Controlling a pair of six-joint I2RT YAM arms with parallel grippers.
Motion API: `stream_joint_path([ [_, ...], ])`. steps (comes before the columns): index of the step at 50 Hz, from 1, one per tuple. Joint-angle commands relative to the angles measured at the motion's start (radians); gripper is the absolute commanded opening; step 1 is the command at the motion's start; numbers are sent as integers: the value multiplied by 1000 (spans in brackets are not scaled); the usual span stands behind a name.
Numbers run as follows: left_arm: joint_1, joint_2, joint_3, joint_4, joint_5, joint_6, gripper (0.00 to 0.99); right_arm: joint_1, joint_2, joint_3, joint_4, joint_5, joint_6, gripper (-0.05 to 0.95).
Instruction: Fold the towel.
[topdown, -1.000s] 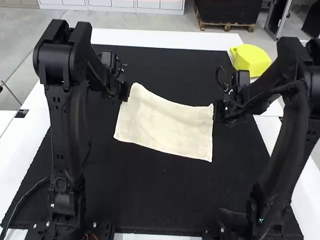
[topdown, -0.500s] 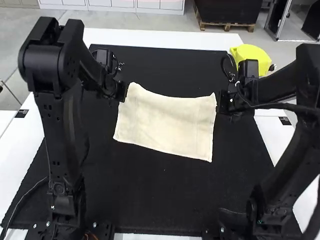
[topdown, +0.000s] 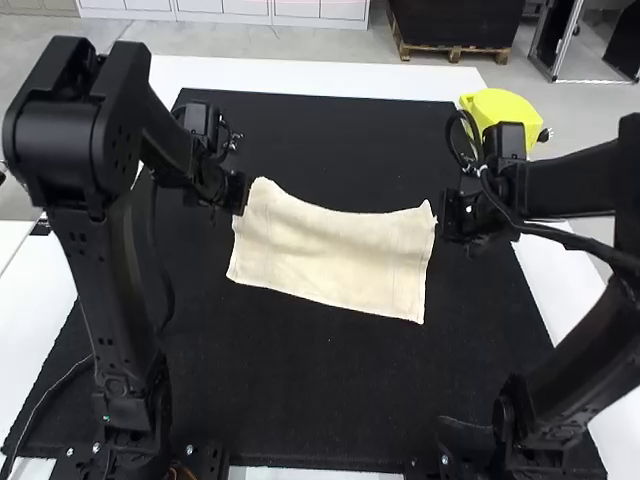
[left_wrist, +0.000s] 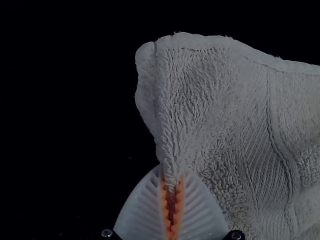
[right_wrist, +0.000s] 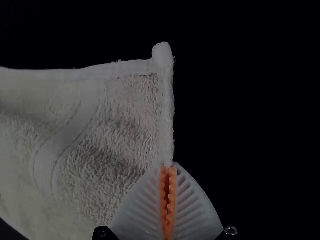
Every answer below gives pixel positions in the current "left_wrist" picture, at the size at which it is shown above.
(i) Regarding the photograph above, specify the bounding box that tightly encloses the pale towel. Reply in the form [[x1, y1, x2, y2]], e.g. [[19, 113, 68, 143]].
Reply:
[[134, 31, 320, 240]]

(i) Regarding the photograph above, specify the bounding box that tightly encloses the black mat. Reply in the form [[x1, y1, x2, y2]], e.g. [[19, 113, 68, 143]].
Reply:
[[0, 0, 320, 240]]

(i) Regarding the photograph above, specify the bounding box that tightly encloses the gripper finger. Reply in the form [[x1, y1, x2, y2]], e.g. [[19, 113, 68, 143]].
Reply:
[[101, 163, 174, 240], [172, 172, 245, 240]]

